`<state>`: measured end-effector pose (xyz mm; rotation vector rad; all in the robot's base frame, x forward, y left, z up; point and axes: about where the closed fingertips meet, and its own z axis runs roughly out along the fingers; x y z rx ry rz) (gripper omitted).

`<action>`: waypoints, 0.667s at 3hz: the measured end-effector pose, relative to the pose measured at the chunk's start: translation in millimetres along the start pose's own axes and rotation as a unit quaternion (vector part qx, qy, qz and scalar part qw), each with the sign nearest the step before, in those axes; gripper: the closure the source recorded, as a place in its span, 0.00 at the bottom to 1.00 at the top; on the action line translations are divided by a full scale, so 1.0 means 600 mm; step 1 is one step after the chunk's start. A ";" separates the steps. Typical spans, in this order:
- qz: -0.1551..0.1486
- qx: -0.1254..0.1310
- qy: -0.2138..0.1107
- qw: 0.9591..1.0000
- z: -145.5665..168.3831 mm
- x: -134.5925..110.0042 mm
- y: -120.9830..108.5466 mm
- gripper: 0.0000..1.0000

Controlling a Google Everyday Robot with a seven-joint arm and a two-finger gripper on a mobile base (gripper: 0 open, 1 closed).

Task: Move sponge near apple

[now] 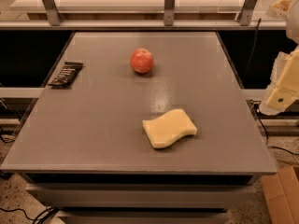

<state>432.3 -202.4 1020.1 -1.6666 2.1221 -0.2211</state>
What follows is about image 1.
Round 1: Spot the brown cardboard box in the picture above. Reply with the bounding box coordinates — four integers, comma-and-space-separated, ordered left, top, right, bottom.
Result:
261, 166, 299, 224

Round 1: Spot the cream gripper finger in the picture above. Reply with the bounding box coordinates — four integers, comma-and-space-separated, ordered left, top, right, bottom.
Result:
269, 0, 292, 18
263, 49, 299, 112

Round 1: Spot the black cable right side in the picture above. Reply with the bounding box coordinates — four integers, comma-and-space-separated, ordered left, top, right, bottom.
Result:
243, 18, 299, 157

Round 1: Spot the red apple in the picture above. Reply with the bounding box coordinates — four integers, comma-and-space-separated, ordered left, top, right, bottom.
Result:
130, 49, 154, 74

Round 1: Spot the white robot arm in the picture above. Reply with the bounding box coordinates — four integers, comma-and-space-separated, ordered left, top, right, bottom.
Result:
261, 0, 299, 115

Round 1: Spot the black floor cable left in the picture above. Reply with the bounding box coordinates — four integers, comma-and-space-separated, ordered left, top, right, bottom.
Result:
0, 206, 59, 224

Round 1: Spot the metal frame rail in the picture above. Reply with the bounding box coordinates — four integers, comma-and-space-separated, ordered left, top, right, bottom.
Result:
0, 0, 286, 30

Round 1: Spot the yellow wavy sponge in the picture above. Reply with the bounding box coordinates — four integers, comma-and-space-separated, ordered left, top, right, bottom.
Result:
142, 109, 197, 149

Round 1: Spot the grey table drawer base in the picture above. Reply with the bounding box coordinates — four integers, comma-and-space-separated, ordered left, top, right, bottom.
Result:
26, 183, 254, 224

